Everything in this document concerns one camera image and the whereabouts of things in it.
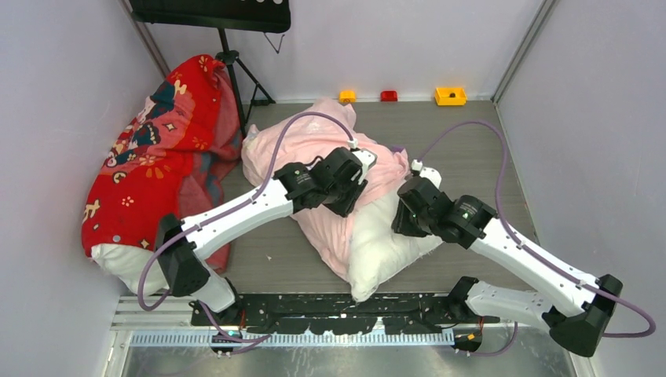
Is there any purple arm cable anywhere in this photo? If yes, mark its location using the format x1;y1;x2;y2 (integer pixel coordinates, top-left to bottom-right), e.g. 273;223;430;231
415;120;657;359
137;111;357;357

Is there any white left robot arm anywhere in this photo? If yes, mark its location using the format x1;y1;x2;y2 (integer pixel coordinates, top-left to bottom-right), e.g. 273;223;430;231
156;147;377;325

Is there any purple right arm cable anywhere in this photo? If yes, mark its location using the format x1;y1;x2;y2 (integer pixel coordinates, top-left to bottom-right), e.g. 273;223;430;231
415;120;657;359

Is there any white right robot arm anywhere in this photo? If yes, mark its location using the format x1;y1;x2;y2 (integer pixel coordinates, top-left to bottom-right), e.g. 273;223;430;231
392;177;623;357

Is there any yellow tray with black knob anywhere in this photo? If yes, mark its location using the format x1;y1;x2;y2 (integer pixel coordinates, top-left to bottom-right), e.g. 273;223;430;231
434;87;467;106

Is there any aluminium rail frame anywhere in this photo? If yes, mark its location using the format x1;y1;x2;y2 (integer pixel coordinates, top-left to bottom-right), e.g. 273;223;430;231
109;291;584;350

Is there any white pillow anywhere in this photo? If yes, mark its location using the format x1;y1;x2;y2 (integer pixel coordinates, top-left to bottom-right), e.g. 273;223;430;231
347;189;443;302
91;243;168;295

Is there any pink pillowcase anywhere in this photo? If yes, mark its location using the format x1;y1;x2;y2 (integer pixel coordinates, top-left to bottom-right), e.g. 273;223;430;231
241;98;409;280

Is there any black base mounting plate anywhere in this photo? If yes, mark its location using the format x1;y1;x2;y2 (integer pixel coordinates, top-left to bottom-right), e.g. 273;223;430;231
213;293;482;335

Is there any small red block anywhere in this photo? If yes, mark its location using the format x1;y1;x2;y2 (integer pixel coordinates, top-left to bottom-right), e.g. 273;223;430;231
380;90;399;102

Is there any small yellow block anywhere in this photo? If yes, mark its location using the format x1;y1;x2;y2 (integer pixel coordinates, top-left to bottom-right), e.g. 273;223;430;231
338;90;357;104

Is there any red patterned pillowcase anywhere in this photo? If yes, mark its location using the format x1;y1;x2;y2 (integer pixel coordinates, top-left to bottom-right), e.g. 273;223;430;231
81;54;242;257

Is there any white pillow in red case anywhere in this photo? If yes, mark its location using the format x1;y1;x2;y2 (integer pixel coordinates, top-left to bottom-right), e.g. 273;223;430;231
91;243;168;295

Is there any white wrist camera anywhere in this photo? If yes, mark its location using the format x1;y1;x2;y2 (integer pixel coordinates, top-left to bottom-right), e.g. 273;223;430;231
347;138;377;185
410;159;441;189

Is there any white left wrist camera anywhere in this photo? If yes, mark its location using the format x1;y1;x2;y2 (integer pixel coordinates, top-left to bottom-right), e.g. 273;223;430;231
347;138;377;185

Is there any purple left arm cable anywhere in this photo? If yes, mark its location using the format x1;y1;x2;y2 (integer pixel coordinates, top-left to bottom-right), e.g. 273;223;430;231
137;111;357;357

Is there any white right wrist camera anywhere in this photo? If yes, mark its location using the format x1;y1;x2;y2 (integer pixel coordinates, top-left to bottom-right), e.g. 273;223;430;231
410;159;441;189

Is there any black tripod stand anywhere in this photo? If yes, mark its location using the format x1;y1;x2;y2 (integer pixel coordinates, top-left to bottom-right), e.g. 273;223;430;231
214;28;276;137

